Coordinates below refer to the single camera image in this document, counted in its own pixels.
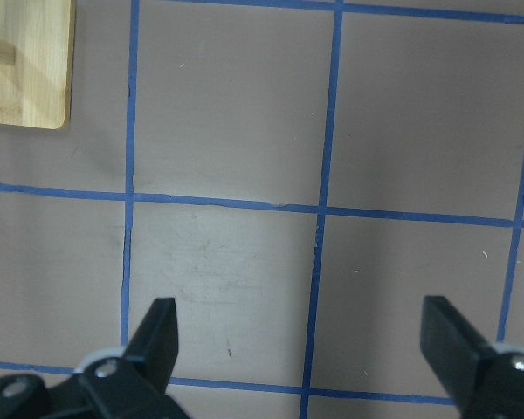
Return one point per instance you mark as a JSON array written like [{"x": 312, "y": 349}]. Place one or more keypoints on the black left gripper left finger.
[{"x": 133, "y": 384}]

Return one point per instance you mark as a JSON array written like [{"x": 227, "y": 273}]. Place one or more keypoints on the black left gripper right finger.
[{"x": 483, "y": 379}]

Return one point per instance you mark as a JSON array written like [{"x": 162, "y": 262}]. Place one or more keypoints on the bamboo mug tree stand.
[{"x": 36, "y": 57}]

